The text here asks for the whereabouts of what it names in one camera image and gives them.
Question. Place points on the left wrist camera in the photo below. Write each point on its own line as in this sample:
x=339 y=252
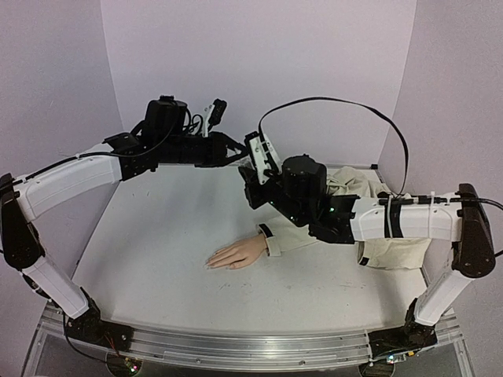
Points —
x=213 y=115

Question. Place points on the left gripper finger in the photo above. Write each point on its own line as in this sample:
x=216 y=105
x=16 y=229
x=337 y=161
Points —
x=232 y=147
x=214 y=162

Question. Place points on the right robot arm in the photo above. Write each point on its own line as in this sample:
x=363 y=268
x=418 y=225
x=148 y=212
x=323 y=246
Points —
x=392 y=232

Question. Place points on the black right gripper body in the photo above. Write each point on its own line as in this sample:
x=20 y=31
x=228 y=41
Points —
x=251 y=187

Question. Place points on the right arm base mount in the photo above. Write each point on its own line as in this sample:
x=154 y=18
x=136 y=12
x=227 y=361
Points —
x=410 y=337

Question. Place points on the mannequin hand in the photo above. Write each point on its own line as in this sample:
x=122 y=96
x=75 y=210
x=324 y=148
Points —
x=239 y=254

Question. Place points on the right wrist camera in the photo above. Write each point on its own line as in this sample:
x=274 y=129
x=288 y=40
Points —
x=264 y=157

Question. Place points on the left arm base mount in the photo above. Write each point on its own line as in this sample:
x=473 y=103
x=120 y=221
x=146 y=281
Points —
x=90 y=328

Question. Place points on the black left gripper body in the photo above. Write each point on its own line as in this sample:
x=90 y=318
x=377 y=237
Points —
x=175 y=151

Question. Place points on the aluminium front rail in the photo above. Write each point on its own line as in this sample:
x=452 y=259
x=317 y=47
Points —
x=259 y=353

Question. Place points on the clear nail polish bottle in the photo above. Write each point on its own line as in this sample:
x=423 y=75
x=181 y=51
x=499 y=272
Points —
x=246 y=162

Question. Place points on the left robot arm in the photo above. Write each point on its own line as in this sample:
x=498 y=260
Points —
x=168 y=134

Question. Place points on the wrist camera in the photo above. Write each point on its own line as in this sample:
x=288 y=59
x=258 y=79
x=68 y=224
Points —
x=264 y=157
x=213 y=115

